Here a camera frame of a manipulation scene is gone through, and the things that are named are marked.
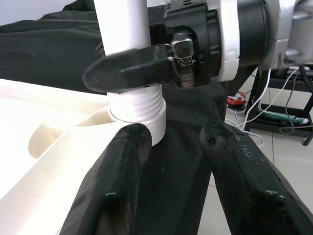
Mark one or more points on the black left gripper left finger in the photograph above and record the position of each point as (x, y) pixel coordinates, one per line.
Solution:
(110, 183)

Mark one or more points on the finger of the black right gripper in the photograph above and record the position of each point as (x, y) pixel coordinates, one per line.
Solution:
(127, 71)

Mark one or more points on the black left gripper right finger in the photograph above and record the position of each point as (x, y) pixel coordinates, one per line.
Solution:
(244, 183)

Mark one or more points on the white plastic table leg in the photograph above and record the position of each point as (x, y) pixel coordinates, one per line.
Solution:
(122, 24)

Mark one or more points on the white plastic table top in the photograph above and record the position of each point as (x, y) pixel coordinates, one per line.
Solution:
(36, 171)

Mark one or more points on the red round floor device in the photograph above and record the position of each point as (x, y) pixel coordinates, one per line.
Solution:
(236, 100)

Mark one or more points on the green power strip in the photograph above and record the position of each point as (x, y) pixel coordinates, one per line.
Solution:
(281, 116)

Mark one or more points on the black table cloth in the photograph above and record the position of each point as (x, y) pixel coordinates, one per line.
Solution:
(49, 49)

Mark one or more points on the black metal floor rack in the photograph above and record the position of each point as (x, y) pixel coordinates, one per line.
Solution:
(281, 84)

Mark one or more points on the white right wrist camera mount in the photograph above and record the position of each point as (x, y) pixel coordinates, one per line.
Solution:
(230, 49)

